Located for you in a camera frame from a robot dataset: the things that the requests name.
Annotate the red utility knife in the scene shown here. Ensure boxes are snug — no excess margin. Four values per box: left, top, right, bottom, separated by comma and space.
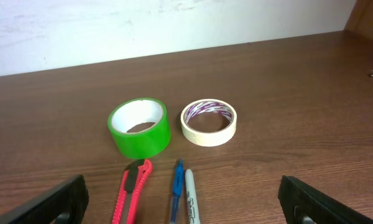
112, 159, 153, 224

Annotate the black and white marker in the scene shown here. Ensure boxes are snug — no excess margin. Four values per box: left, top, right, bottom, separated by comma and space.
185, 169, 201, 224

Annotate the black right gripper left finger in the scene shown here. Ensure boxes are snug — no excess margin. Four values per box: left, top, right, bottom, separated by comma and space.
0, 175, 89, 224

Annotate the blue pen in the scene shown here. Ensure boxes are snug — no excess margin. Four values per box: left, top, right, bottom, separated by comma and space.
169, 159, 184, 224

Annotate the green tape roll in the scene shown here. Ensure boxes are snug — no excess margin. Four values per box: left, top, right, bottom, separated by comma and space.
108, 98, 171, 159

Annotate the cream masking tape roll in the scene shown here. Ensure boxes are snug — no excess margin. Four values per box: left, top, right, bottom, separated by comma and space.
180, 98, 237, 147

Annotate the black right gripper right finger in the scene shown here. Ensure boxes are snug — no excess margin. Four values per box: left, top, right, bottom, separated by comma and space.
278, 175, 373, 224

